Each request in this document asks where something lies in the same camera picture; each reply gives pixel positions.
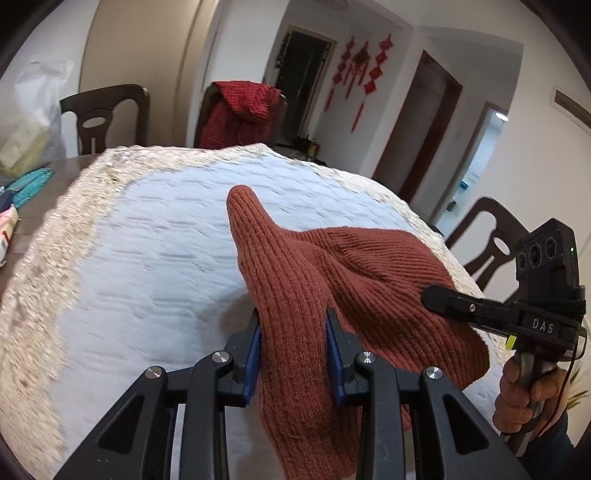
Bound rust red knit sweater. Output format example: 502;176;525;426
226;186;489;479

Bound person's right hand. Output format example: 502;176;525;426
493;358;570;435

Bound dark wooden chair right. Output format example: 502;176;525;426
445;197;528;291

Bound dark wooden chair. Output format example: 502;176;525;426
193;81;289;150
445;197;528;291
60;84;150;155

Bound cream lace tablecloth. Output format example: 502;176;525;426
1;144;480;479

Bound dark brown door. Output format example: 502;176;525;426
373;51;463;202

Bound pink white small box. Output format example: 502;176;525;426
0;205;19;267

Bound teal cloth item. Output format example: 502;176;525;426
1;168;53;210

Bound red Chinese knot decoration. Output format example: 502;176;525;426
324;34;394;132

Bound red checkered garment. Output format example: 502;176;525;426
197;80;283;150

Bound white plastic bag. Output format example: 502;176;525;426
1;56;74;178

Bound dark wooden chair left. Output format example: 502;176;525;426
60;84;150;155

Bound dark wooden chair middle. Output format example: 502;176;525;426
193;81;289;150

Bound black camera box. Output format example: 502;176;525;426
515;218;579;289

